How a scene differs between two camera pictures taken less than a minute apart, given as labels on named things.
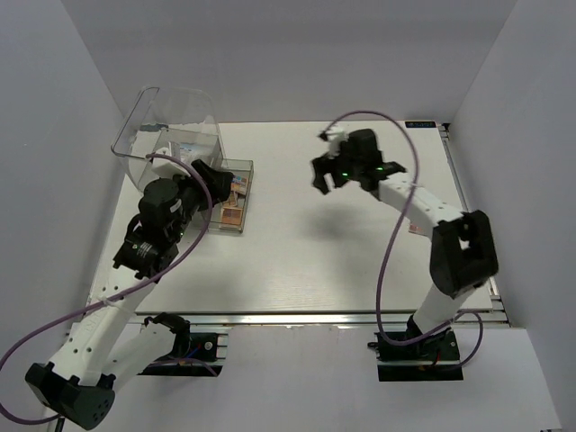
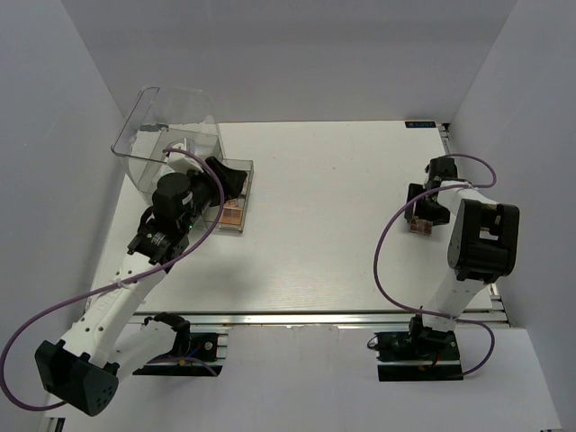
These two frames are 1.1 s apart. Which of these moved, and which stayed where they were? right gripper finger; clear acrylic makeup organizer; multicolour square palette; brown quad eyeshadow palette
Moved: right gripper finger
Stayed: brown quad eyeshadow palette; multicolour square palette; clear acrylic makeup organizer
